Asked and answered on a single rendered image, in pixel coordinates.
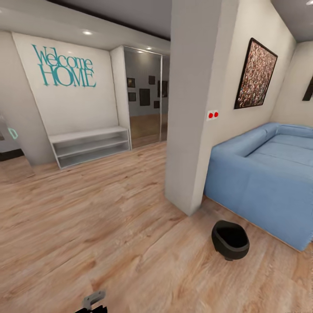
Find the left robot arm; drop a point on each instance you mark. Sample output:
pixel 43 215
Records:
pixel 92 299

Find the cauldron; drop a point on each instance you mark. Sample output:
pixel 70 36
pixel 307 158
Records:
pixel 230 240

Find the picture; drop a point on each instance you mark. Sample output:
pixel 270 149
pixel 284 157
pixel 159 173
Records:
pixel 257 73

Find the sofa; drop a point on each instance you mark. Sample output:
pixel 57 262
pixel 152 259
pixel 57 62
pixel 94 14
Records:
pixel 265 176

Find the standing mirror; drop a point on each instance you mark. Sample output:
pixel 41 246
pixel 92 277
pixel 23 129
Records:
pixel 13 162

